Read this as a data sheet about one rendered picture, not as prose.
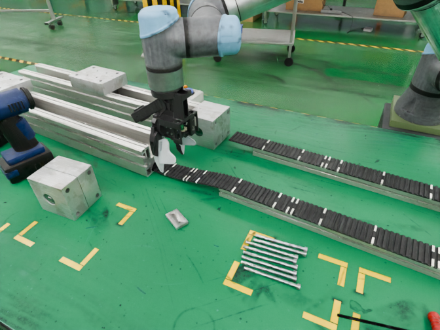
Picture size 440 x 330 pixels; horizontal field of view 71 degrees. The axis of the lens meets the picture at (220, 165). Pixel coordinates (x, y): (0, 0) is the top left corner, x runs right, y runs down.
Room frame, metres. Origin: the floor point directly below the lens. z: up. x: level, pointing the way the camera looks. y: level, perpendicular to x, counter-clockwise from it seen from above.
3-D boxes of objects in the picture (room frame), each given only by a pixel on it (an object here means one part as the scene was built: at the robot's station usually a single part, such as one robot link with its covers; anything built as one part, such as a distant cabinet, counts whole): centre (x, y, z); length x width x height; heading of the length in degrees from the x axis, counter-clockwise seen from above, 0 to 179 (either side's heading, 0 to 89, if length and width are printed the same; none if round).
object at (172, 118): (0.63, 0.10, 0.96); 0.09 x 0.08 x 0.12; 59
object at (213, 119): (0.82, 0.02, 0.83); 0.12 x 0.09 x 0.10; 149
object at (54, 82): (1.03, 0.41, 0.82); 0.80 x 0.10 x 0.09; 59
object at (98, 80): (1.03, 0.41, 0.87); 0.16 x 0.11 x 0.07; 59
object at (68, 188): (0.55, 0.35, 0.83); 0.11 x 0.10 x 0.10; 156
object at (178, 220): (0.47, 0.10, 0.78); 0.05 x 0.03 x 0.01; 36
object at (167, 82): (0.63, 0.11, 1.04); 0.08 x 0.08 x 0.05
